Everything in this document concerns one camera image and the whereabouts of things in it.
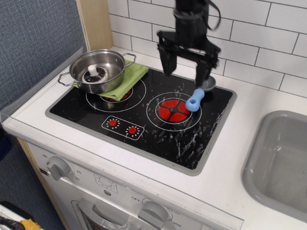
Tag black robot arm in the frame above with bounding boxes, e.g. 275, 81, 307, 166
157, 0, 221, 91

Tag green folded cloth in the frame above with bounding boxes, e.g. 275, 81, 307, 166
70, 58, 149, 101

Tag light wooden side post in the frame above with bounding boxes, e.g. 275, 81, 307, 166
76, 0, 114, 51

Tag red stove knob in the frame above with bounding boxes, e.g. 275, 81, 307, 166
128, 126, 138, 135
108, 119, 118, 128

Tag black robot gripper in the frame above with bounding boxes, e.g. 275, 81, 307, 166
157, 14, 221, 87

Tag silver metal pot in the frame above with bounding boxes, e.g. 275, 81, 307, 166
58, 49, 136, 94

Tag white and black mushroom toy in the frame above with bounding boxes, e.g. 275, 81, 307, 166
82, 65, 108, 83

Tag white toy oven front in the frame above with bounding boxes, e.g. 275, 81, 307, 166
29, 144, 243, 230

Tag left grey oven dial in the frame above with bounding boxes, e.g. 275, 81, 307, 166
47, 156, 71, 181

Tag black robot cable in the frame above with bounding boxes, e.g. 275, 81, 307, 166
203, 0, 222, 31

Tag grey plastic sink basin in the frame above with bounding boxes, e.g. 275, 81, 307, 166
242, 111, 307, 222

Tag grey oven dial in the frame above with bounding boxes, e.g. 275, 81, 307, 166
138, 201, 169, 230
47, 156, 71, 181

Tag black toy stove top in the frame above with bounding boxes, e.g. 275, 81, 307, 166
46, 69, 237, 176

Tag right grey oven dial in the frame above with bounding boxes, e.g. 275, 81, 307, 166
138, 201, 169, 230

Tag blue and grey toy spoon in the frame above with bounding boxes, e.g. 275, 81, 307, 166
185, 76, 216, 112

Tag right red stove knob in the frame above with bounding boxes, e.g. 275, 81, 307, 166
128, 126, 138, 135

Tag left red stove knob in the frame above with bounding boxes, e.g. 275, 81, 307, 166
108, 119, 118, 128

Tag yellow object at corner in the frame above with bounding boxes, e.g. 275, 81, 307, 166
18, 219, 42, 230

